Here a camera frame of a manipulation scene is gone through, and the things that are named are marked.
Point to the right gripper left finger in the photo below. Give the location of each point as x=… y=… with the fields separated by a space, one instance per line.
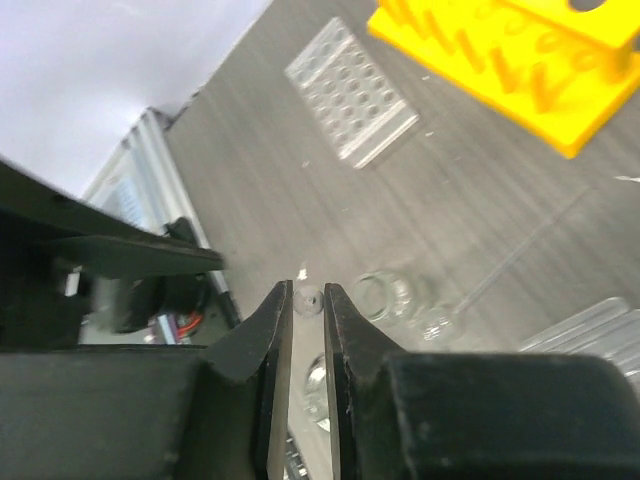
x=247 y=381

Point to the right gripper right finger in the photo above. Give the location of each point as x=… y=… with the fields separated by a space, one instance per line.
x=361 y=409

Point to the clear test tube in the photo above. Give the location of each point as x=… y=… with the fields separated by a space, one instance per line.
x=608 y=329

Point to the clear acrylic tube rack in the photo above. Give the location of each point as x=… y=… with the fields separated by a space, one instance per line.
x=358 y=109

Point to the yellow test tube rack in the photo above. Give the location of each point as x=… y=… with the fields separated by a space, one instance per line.
x=559 y=72

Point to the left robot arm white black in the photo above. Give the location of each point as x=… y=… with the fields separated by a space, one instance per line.
x=60 y=258

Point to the small glass beaker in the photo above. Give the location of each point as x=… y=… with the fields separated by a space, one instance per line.
x=385 y=297

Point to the glass funnel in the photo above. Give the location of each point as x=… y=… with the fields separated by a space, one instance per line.
x=433 y=327

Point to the glass stirring rod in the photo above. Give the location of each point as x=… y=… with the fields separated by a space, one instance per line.
x=550 y=220

